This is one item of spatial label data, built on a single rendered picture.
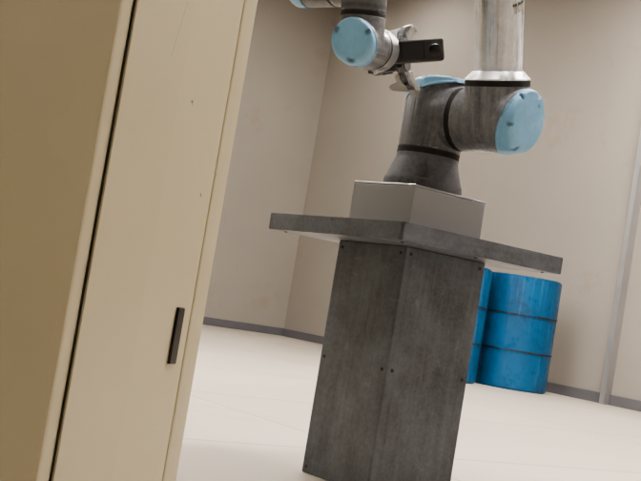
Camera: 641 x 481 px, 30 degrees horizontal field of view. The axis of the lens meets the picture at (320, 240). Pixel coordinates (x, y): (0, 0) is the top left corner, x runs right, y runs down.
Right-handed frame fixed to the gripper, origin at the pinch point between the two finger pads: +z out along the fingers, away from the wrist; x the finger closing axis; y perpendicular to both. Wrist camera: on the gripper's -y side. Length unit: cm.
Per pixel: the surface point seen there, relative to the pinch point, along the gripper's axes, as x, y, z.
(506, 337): 124, 137, 627
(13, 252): 37, 3, -146
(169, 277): 41, -3, -122
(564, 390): 174, 109, 693
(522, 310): 105, 125, 631
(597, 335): 131, 80, 689
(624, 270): 80, 55, 679
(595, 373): 160, 82, 683
